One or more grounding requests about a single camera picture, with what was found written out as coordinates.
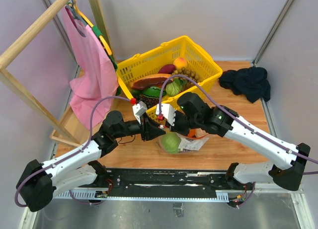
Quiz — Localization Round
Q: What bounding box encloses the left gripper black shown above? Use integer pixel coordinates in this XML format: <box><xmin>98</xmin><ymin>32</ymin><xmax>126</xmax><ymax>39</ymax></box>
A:
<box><xmin>114</xmin><ymin>112</ymin><xmax>166</xmax><ymax>142</ymax></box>

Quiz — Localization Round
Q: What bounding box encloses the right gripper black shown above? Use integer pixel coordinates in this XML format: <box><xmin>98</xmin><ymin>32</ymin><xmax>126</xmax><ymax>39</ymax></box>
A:
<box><xmin>164</xmin><ymin>109</ymin><xmax>201</xmax><ymax>137</ymax></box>

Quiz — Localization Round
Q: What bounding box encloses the orange fruit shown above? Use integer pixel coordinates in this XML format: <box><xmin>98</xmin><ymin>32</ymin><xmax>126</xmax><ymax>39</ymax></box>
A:
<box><xmin>187</xmin><ymin>129</ymin><xmax>208</xmax><ymax>139</ymax></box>

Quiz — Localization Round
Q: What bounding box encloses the green cabbage back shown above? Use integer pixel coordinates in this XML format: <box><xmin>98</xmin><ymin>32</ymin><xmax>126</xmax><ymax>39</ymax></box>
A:
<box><xmin>159</xmin><ymin>133</ymin><xmax>181</xmax><ymax>154</ymax></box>

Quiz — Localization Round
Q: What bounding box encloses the green cabbage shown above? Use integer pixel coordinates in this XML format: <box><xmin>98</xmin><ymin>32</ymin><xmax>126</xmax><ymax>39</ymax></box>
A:
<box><xmin>159</xmin><ymin>133</ymin><xmax>181</xmax><ymax>154</ymax></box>
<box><xmin>165</xmin><ymin>81</ymin><xmax>182</xmax><ymax>97</ymax></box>

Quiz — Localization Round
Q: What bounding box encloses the clear zip top bag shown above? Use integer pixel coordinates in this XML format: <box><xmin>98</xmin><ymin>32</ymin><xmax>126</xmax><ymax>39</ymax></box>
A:
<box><xmin>157</xmin><ymin>127</ymin><xmax>210</xmax><ymax>153</ymax></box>

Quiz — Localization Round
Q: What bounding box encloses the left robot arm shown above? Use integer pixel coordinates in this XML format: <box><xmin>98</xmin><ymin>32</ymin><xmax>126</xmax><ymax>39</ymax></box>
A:
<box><xmin>14</xmin><ymin>110</ymin><xmax>165</xmax><ymax>212</ymax></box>

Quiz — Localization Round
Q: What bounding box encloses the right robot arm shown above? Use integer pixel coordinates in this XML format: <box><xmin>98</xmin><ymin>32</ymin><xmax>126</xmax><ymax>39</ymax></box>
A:
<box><xmin>156</xmin><ymin>92</ymin><xmax>311</xmax><ymax>191</ymax></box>

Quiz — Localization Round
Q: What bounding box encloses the black grape bunch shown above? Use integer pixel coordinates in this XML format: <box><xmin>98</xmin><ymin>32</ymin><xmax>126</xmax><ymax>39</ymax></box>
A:
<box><xmin>136</xmin><ymin>94</ymin><xmax>159</xmax><ymax>109</ymax></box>

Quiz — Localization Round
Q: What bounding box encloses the green cabbage front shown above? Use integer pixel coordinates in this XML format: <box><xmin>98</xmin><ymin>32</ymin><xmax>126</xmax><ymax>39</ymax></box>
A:
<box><xmin>165</xmin><ymin>81</ymin><xmax>182</xmax><ymax>97</ymax></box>

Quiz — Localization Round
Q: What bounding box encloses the watermelon slice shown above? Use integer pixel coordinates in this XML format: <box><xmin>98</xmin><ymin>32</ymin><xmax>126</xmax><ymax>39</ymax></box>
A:
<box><xmin>141</xmin><ymin>86</ymin><xmax>161</xmax><ymax>98</ymax></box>

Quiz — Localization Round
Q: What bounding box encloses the purple sweet potato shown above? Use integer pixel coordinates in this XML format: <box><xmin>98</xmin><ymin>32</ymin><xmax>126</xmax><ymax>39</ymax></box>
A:
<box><xmin>158</xmin><ymin>64</ymin><xmax>176</xmax><ymax>74</ymax></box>

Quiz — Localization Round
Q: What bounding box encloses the peach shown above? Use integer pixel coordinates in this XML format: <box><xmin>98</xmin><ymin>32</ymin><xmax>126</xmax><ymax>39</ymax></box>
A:
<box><xmin>173</xmin><ymin>57</ymin><xmax>188</xmax><ymax>70</ymax></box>

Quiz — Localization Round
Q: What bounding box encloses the yellow plastic basket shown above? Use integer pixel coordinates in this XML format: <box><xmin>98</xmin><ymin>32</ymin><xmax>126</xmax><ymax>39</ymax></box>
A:
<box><xmin>116</xmin><ymin>36</ymin><xmax>223</xmax><ymax>122</ymax></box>

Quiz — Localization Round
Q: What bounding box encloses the pink shirt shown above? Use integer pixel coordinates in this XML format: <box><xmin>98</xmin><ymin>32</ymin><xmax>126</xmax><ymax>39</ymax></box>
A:
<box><xmin>61</xmin><ymin>6</ymin><xmax>118</xmax><ymax>129</ymax></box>

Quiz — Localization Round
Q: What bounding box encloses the dark navy cloth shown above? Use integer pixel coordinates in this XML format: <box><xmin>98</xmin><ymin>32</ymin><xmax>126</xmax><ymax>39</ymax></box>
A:
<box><xmin>219</xmin><ymin>67</ymin><xmax>271</xmax><ymax>103</ymax></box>

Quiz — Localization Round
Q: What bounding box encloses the wooden clothes rack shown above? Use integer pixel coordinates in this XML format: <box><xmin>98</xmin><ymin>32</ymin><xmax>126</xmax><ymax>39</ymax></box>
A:
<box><xmin>0</xmin><ymin>0</ymin><xmax>117</xmax><ymax>147</ymax></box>

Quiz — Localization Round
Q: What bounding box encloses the yellow clothes hanger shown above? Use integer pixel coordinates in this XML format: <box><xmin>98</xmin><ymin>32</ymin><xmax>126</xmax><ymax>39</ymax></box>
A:
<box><xmin>77</xmin><ymin>7</ymin><xmax>112</xmax><ymax>56</ymax></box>

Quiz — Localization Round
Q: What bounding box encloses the grey clothes hanger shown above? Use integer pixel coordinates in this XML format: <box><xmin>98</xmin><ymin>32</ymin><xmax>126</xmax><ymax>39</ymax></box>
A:
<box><xmin>65</xmin><ymin>0</ymin><xmax>88</xmax><ymax>37</ymax></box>

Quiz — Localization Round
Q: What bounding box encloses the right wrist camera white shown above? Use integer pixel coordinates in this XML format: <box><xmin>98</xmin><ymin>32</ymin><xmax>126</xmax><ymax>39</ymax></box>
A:
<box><xmin>156</xmin><ymin>103</ymin><xmax>176</xmax><ymax>126</ymax></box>

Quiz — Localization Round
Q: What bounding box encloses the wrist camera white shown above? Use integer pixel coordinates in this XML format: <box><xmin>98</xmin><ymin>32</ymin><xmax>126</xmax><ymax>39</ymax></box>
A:
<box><xmin>132</xmin><ymin>101</ymin><xmax>147</xmax><ymax>123</ymax></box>
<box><xmin>156</xmin><ymin>103</ymin><xmax>176</xmax><ymax>126</ymax></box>

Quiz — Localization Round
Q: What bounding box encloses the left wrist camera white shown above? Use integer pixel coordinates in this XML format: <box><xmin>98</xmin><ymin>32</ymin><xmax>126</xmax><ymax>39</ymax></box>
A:
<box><xmin>132</xmin><ymin>101</ymin><xmax>147</xmax><ymax>123</ymax></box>

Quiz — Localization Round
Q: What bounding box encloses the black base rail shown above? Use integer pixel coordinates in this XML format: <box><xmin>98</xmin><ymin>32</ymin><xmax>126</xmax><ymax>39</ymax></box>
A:
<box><xmin>80</xmin><ymin>168</ymin><xmax>251</xmax><ymax>198</ymax></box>

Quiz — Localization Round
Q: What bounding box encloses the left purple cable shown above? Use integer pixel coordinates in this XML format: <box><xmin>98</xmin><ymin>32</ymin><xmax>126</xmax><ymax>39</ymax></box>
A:
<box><xmin>14</xmin><ymin>96</ymin><xmax>137</xmax><ymax>208</ymax></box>

